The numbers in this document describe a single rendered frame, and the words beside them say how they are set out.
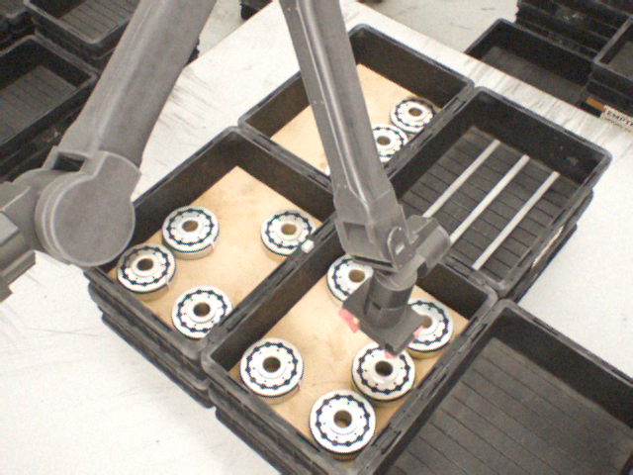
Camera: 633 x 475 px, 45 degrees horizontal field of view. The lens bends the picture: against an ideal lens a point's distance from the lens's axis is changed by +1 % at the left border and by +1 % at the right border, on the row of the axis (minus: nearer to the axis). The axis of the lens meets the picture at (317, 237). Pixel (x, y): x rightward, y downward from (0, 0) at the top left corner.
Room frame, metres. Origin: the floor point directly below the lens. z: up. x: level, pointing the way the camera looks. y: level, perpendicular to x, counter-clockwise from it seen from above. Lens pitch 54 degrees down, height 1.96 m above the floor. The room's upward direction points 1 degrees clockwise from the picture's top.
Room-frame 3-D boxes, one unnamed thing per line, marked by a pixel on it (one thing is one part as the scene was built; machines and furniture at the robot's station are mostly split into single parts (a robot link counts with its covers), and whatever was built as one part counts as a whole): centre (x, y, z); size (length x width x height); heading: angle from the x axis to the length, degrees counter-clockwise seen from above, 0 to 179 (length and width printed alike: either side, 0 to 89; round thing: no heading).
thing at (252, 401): (0.59, -0.06, 0.92); 0.40 x 0.30 x 0.02; 141
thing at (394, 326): (0.54, -0.10, 1.07); 0.10 x 0.07 x 0.07; 50
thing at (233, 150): (0.77, 0.18, 0.87); 0.40 x 0.30 x 0.11; 141
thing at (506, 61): (1.85, -0.66, 0.26); 0.40 x 0.30 x 0.23; 53
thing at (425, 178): (0.90, -0.31, 0.87); 0.40 x 0.30 x 0.11; 141
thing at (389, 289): (0.54, -0.10, 1.13); 0.07 x 0.06 x 0.07; 142
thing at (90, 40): (1.88, 0.63, 0.37); 0.40 x 0.30 x 0.45; 143
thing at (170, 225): (0.82, 0.23, 0.86); 0.10 x 0.10 x 0.01
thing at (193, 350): (0.77, 0.18, 0.92); 0.40 x 0.30 x 0.02; 141
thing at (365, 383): (0.54, -0.11, 0.86); 0.10 x 0.10 x 0.01
